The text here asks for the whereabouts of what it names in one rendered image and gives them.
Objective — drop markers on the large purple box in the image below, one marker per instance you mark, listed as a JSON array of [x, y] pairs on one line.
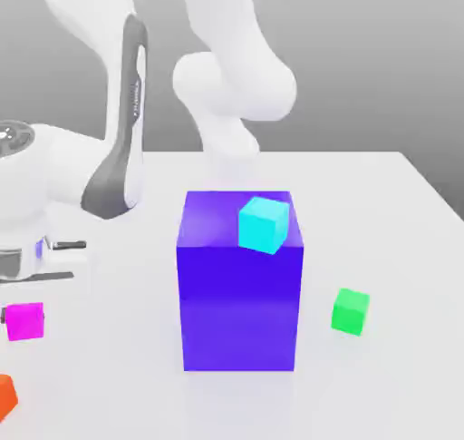
[[239, 309]]

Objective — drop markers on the small green cube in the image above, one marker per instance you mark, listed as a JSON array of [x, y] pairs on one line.
[[348, 313]]

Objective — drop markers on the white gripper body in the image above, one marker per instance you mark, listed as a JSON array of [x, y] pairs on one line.
[[40, 285]]

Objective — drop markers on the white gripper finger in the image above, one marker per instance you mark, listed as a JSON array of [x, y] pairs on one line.
[[3, 316]]

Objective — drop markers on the small cyan cube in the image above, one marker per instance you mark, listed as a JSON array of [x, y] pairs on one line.
[[261, 226]]

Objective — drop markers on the small orange cube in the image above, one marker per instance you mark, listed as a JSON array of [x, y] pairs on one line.
[[6, 398]]

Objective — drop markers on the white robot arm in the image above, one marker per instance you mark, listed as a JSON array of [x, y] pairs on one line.
[[232, 84]]

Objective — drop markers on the small magenta cube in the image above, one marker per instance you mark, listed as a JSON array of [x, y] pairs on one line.
[[24, 322]]

